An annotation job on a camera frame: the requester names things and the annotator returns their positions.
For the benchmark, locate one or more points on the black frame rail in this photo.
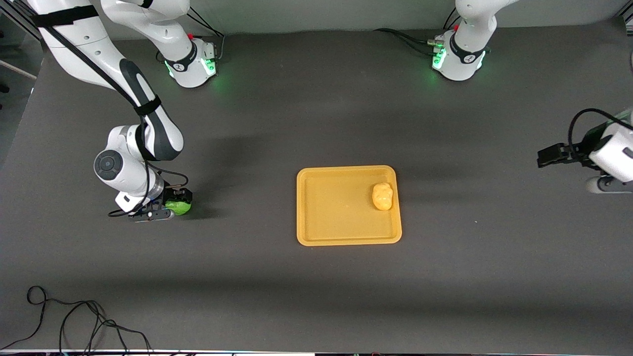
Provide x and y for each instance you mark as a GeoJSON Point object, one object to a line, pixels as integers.
{"type": "Point", "coordinates": [628, 19]}
{"type": "Point", "coordinates": [15, 21]}

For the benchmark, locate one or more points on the green apple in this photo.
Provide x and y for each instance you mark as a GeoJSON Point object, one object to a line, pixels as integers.
{"type": "Point", "coordinates": [180, 207]}

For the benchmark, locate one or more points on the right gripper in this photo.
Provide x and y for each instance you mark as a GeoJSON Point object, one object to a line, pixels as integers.
{"type": "Point", "coordinates": [174, 194]}

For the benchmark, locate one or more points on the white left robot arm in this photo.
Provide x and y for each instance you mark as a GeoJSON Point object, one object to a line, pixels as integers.
{"type": "Point", "coordinates": [465, 54]}

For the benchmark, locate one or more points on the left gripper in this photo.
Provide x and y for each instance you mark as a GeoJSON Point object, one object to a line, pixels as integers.
{"type": "Point", "coordinates": [579, 149]}

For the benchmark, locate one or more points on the yellow potato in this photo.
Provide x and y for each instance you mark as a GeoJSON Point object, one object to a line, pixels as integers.
{"type": "Point", "coordinates": [383, 197]}

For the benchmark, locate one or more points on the dark grey table mat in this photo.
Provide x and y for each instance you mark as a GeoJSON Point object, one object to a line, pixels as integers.
{"type": "Point", "coordinates": [316, 123]}

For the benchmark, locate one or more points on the beige strip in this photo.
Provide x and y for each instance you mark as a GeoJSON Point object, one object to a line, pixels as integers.
{"type": "Point", "coordinates": [20, 70]}

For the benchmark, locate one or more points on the orange plastic tray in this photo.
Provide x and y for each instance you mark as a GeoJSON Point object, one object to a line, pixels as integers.
{"type": "Point", "coordinates": [346, 207]}

